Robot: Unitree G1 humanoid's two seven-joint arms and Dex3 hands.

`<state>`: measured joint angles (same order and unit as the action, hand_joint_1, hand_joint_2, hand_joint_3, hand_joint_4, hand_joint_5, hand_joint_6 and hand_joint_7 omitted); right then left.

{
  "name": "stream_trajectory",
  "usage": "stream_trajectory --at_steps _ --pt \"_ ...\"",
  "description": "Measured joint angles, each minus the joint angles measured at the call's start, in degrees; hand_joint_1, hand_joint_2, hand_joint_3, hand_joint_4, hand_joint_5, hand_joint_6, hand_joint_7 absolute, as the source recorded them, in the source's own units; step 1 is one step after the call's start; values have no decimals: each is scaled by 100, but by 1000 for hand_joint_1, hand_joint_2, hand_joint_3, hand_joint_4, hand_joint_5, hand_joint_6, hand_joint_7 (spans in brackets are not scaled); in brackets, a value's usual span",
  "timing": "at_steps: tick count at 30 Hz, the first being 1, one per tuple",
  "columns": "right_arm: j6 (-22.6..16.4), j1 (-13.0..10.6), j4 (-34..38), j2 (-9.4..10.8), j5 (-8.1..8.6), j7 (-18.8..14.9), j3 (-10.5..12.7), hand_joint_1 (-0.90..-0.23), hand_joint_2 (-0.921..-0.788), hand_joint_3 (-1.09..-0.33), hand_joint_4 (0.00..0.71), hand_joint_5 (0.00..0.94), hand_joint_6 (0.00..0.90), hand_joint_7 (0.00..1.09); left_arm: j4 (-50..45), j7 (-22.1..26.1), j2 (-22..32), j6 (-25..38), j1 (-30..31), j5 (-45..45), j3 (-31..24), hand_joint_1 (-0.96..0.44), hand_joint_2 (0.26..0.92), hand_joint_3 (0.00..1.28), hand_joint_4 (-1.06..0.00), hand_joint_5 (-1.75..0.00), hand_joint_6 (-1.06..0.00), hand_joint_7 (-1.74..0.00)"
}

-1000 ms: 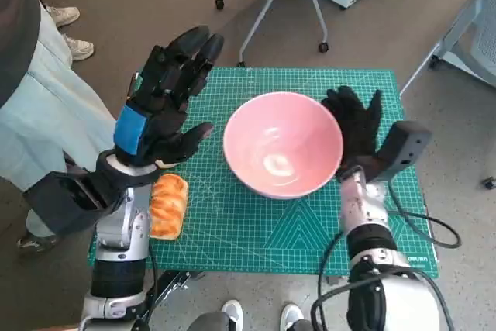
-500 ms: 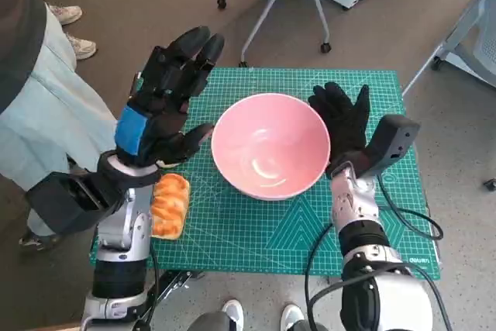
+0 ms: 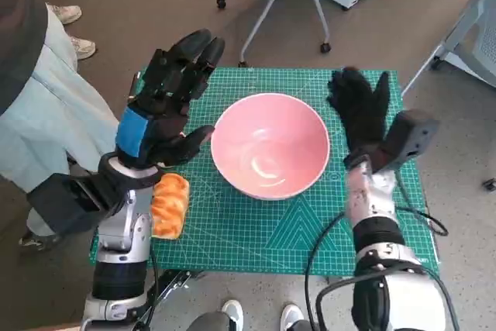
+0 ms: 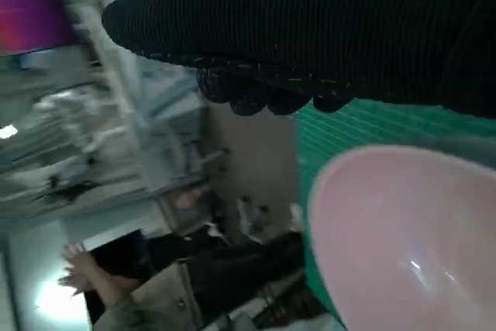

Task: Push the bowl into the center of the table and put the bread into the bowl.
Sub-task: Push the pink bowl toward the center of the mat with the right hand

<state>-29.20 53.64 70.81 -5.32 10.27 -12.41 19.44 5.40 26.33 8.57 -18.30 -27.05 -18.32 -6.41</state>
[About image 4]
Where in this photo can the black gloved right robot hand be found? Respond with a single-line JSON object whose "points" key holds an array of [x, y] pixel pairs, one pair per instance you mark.
{"points": [[310, 28]]}

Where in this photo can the pink bowl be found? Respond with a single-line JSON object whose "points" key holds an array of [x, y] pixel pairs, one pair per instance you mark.
{"points": [[387, 230]]}

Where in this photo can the green cutting mat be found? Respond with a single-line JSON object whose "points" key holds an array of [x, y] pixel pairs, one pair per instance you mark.
{"points": [[348, 129]]}

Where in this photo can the black screen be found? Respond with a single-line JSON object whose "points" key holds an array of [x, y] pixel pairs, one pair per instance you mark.
{"points": [[116, 261]]}

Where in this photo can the person with headset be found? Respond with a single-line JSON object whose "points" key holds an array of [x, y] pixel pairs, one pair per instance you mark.
{"points": [[162, 296]]}

